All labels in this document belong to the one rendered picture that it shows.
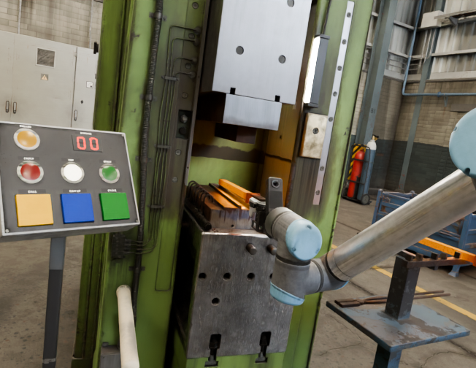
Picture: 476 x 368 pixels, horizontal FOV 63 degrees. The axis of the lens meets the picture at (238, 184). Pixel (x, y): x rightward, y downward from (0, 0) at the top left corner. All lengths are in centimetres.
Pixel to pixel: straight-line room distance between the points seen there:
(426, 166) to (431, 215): 928
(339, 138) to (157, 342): 108
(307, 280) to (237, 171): 92
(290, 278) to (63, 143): 68
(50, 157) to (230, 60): 61
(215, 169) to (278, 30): 72
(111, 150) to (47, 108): 530
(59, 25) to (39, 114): 155
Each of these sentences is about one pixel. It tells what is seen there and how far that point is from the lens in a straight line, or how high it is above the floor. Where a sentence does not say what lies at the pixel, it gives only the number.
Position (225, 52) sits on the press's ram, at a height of 149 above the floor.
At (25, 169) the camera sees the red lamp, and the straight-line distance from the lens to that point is 105.
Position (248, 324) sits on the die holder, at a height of 59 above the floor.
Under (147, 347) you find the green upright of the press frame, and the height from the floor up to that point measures 39.
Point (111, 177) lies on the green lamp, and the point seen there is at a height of 108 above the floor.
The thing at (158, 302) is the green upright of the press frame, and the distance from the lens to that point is 155.
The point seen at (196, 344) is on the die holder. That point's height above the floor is 52.
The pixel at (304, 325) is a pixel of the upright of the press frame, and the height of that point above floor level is 45.
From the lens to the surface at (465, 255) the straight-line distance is 150.
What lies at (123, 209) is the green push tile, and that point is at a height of 100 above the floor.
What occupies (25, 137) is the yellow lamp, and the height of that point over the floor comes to 117.
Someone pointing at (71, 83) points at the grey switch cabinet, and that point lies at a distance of 646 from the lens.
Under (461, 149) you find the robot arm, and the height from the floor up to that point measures 128.
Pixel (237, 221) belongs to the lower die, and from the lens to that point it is 135.
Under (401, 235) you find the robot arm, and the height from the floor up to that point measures 108.
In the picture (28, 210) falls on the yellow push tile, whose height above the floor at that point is 101.
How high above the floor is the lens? 127
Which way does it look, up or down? 8 degrees down
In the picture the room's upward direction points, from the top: 8 degrees clockwise
